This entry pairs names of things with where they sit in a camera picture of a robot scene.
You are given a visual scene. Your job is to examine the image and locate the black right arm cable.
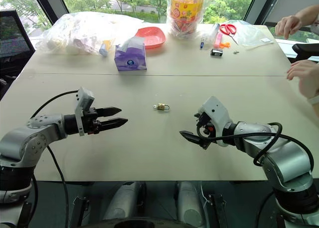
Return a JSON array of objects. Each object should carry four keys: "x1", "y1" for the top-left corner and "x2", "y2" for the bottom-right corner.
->
[{"x1": 196, "y1": 122, "x2": 315, "y2": 174}]

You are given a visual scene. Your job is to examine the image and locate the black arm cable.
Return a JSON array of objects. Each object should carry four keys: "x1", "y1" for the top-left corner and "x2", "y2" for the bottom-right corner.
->
[
  {"x1": 29, "y1": 89, "x2": 79, "y2": 228},
  {"x1": 196, "y1": 122, "x2": 315, "y2": 174}
]

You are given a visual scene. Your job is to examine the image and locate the red handled scissors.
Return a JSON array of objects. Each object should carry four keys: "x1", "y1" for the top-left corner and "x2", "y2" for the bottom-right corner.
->
[{"x1": 219, "y1": 23, "x2": 240, "y2": 45}]

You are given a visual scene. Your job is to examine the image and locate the grey robot right leg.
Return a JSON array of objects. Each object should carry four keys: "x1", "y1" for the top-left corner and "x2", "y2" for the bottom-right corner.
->
[{"x1": 176, "y1": 181, "x2": 207, "y2": 228}]

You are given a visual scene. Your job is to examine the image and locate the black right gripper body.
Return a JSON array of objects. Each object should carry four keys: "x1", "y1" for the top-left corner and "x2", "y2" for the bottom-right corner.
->
[{"x1": 194, "y1": 112, "x2": 218, "y2": 150}]

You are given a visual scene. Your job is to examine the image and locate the purple tissue box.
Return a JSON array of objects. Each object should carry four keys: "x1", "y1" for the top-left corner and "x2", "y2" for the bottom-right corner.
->
[{"x1": 114, "y1": 36, "x2": 149, "y2": 72}]

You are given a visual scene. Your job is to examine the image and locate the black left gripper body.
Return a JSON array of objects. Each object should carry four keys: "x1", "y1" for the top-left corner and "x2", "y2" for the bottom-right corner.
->
[{"x1": 83, "y1": 107, "x2": 103, "y2": 135}]

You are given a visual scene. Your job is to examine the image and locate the dark window frame post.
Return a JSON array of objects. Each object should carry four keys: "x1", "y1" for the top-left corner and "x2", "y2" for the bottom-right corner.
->
[
  {"x1": 243, "y1": 0, "x2": 269, "y2": 23},
  {"x1": 29, "y1": 0, "x2": 71, "y2": 25}
]

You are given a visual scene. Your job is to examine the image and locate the pink marker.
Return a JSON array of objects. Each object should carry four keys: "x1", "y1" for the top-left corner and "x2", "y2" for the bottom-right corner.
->
[{"x1": 214, "y1": 32, "x2": 223, "y2": 49}]

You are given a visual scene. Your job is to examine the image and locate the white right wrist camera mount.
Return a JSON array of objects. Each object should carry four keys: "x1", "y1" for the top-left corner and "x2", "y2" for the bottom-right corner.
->
[{"x1": 194, "y1": 96, "x2": 234, "y2": 132}]

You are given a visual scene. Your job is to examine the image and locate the grey robot left leg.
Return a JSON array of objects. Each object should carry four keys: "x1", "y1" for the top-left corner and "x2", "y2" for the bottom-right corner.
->
[{"x1": 103, "y1": 181, "x2": 141, "y2": 222}]

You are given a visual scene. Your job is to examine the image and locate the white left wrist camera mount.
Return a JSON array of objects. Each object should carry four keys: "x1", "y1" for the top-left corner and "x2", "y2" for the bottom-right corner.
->
[{"x1": 74, "y1": 86, "x2": 96, "y2": 137}]

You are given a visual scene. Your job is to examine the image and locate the small clear plastic bag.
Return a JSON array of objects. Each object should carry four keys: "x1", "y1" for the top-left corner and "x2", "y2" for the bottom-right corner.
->
[{"x1": 199, "y1": 23, "x2": 221, "y2": 43}]

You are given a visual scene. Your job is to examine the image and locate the black mesh office chair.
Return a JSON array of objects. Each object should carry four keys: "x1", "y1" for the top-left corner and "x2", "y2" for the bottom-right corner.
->
[{"x1": 0, "y1": 9, "x2": 36, "y2": 100}]

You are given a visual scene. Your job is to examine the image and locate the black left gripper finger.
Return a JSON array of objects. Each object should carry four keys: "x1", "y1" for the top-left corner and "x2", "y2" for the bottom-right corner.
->
[
  {"x1": 99, "y1": 118, "x2": 129, "y2": 132},
  {"x1": 96, "y1": 106, "x2": 123, "y2": 118}
]

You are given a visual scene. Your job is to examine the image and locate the grey robot leg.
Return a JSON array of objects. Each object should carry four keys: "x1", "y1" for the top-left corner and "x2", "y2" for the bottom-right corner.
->
[
  {"x1": 103, "y1": 181, "x2": 141, "y2": 222},
  {"x1": 176, "y1": 181, "x2": 207, "y2": 228}
]

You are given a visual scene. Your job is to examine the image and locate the pink plastic plate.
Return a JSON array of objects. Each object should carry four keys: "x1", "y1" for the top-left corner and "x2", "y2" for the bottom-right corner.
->
[{"x1": 135, "y1": 26, "x2": 167, "y2": 50}]

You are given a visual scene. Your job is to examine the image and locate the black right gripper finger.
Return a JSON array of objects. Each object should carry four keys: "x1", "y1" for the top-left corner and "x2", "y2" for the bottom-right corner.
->
[{"x1": 179, "y1": 130, "x2": 204, "y2": 147}]

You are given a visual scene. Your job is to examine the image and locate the black chair armrest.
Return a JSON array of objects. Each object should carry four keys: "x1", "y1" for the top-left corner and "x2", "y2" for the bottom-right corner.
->
[{"x1": 292, "y1": 43, "x2": 319, "y2": 62}]

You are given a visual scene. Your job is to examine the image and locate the person's left hand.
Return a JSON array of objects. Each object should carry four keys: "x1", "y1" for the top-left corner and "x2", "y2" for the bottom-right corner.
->
[{"x1": 286, "y1": 59, "x2": 319, "y2": 99}]

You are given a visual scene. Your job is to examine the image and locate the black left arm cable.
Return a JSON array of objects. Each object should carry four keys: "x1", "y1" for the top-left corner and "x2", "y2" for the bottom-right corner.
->
[{"x1": 29, "y1": 89, "x2": 79, "y2": 228}]

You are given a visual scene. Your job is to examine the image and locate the flat clear plastic bag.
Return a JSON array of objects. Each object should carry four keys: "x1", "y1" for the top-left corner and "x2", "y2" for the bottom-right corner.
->
[{"x1": 234, "y1": 20, "x2": 279, "y2": 50}]

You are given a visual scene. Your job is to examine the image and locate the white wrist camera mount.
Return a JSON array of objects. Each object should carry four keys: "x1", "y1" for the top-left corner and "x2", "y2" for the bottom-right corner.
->
[
  {"x1": 74, "y1": 86, "x2": 96, "y2": 137},
  {"x1": 194, "y1": 96, "x2": 234, "y2": 132}
]

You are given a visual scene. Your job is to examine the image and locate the large clear plastic bag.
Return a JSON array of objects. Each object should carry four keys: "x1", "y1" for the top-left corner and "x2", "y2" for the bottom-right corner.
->
[{"x1": 37, "y1": 11, "x2": 145, "y2": 57}]

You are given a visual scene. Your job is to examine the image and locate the person's right hand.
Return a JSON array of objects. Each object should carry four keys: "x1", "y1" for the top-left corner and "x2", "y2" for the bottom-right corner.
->
[{"x1": 275, "y1": 15, "x2": 304, "y2": 39}]

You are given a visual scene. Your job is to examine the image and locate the blue and white tube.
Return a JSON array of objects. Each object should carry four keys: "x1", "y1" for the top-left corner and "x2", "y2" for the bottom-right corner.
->
[{"x1": 98, "y1": 40, "x2": 112, "y2": 57}]

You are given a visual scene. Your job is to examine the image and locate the candy jar with orange lid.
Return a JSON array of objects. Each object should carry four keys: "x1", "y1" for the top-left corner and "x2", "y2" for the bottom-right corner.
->
[{"x1": 165, "y1": 0, "x2": 213, "y2": 40}]

